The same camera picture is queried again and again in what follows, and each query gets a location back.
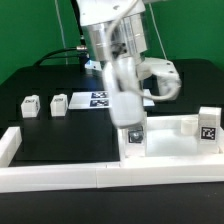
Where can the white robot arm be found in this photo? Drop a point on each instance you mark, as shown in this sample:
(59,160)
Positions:
(115,37)

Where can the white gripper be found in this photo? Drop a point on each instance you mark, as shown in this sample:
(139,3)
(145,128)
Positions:
(126,107)

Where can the white U-shaped fence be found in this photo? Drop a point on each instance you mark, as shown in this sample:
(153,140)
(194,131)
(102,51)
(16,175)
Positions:
(127,172)

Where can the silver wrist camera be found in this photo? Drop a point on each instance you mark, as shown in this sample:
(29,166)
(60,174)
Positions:
(168,80)

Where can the white square tabletop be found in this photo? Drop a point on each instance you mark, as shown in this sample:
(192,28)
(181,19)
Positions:
(170,136)

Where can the white marker sheet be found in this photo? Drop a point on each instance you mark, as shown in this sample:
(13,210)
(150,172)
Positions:
(89,100)

